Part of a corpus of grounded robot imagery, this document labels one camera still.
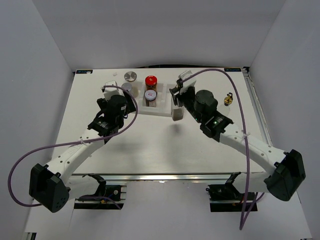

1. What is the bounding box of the beige powder silver-lid jar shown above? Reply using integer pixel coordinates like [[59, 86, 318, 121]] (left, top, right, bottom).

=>
[[124, 71, 139, 98]]

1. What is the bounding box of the clear glass oil bottle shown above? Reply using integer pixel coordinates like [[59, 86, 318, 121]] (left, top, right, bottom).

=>
[[220, 92, 233, 116]]

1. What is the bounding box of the white blue-label silver-lid shaker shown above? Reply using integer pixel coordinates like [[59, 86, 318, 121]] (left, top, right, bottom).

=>
[[121, 82, 134, 101]]

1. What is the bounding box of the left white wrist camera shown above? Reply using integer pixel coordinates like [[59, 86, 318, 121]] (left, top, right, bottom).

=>
[[101, 80, 124, 101]]

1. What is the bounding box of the right blue corner sticker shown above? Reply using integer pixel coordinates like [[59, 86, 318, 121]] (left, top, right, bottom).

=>
[[224, 67, 242, 72]]

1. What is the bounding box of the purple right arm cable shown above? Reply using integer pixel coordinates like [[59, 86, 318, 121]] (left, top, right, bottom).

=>
[[181, 68, 265, 231]]

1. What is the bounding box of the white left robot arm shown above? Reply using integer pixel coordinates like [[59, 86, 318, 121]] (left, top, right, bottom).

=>
[[29, 92, 138, 213]]

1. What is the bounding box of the white-lid dark spice jar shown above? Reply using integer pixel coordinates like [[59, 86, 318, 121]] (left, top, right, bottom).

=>
[[144, 89, 157, 108]]

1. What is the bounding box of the blue corner sticker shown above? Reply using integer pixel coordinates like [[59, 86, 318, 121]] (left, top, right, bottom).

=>
[[75, 69, 93, 75], [224, 67, 242, 72]]

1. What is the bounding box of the red-cap brown sauce bottle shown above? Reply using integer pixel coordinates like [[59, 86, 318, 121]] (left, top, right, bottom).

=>
[[145, 75, 158, 92]]

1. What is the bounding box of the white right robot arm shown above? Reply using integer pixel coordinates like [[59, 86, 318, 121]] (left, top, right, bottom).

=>
[[169, 79, 306, 202]]

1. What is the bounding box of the white three-compartment plastic tray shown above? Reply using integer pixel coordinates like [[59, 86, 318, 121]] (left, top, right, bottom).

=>
[[135, 81, 176, 117]]

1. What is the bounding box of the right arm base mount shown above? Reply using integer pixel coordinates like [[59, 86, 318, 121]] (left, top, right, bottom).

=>
[[205, 172, 245, 213]]

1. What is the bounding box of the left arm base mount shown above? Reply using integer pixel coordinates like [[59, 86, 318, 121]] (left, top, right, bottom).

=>
[[74, 173, 127, 210]]

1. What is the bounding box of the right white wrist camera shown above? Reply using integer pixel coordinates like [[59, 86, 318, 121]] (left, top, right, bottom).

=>
[[178, 70, 197, 95]]

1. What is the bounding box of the glass bottle with dark sauce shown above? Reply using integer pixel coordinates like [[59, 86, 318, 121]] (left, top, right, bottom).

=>
[[170, 98, 185, 122]]

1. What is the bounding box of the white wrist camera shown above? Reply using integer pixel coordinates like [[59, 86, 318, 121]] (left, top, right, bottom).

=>
[[101, 80, 124, 101], [178, 70, 197, 95]]

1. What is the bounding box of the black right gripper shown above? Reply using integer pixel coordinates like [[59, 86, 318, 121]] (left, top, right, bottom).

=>
[[169, 85, 204, 124]]

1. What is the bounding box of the left blue corner sticker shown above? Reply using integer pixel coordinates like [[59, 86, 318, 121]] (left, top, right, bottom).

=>
[[75, 69, 93, 75]]

